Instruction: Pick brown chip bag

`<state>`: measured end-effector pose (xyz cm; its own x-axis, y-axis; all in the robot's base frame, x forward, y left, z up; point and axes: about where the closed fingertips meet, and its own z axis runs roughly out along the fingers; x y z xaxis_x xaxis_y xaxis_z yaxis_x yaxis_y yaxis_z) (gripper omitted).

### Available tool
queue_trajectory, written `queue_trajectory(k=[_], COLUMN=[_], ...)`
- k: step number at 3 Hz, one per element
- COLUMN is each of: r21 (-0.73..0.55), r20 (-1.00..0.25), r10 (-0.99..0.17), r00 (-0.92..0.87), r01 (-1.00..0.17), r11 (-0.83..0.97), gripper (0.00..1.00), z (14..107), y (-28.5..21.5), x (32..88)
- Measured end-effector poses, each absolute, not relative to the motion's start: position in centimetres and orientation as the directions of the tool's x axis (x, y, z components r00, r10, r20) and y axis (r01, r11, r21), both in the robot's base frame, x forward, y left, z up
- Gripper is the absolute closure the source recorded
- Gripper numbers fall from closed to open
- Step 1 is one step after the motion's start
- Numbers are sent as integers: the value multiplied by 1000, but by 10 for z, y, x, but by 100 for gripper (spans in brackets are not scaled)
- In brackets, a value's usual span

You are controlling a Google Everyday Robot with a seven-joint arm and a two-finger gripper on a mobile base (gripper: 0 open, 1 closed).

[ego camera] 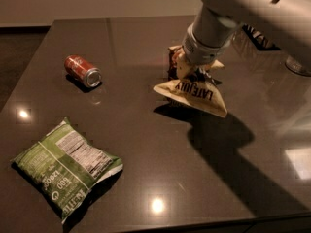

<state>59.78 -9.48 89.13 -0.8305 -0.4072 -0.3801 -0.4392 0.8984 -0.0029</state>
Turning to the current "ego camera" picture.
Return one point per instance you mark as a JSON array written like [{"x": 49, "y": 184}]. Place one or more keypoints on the green chip bag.
[{"x": 66, "y": 167}]

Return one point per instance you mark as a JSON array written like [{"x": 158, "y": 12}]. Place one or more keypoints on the black wire basket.
[{"x": 258, "y": 39}]

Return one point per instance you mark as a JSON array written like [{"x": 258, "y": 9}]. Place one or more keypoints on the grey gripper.
[{"x": 198, "y": 51}]

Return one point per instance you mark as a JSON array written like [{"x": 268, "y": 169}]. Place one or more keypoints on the red soda can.
[{"x": 83, "y": 71}]

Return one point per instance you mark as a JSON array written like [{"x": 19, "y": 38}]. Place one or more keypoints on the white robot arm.
[{"x": 286, "y": 23}]

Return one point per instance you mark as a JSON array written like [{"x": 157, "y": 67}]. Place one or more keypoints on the brown chip bag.
[{"x": 197, "y": 91}]

